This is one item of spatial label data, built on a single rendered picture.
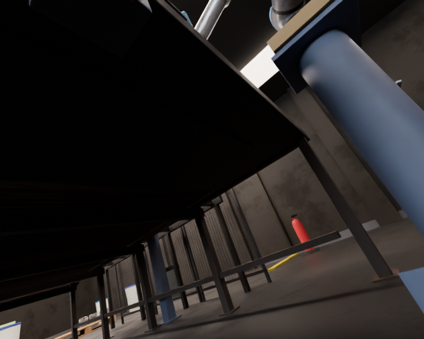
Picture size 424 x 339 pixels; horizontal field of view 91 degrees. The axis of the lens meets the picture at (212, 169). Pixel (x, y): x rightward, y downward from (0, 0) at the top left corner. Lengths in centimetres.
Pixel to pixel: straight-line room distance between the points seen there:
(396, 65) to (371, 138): 414
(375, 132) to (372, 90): 12
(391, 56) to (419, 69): 46
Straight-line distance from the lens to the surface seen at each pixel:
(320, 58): 82
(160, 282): 258
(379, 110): 72
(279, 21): 102
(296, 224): 378
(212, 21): 120
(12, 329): 604
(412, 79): 471
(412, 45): 497
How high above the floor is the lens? 33
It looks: 24 degrees up
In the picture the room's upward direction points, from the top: 21 degrees counter-clockwise
